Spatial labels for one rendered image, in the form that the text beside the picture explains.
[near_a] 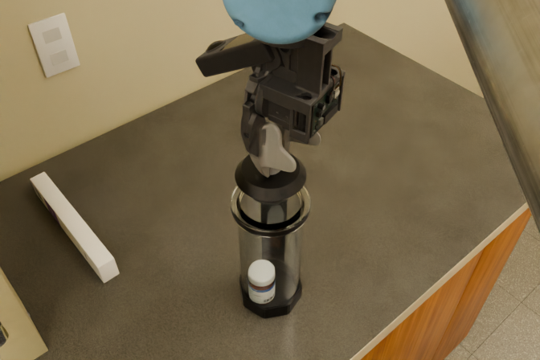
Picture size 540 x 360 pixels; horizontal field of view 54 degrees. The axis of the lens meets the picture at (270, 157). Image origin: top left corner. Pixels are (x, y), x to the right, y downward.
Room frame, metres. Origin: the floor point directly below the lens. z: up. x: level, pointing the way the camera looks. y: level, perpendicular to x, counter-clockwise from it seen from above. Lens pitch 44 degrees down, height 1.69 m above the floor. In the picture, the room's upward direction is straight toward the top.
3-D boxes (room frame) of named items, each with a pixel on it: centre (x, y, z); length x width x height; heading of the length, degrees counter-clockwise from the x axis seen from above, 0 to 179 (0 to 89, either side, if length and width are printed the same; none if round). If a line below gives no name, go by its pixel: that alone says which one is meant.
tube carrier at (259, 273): (0.47, 0.00, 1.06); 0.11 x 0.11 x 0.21
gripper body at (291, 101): (0.45, -0.02, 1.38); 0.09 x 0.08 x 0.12; 55
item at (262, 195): (0.47, 0.00, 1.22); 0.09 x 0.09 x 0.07
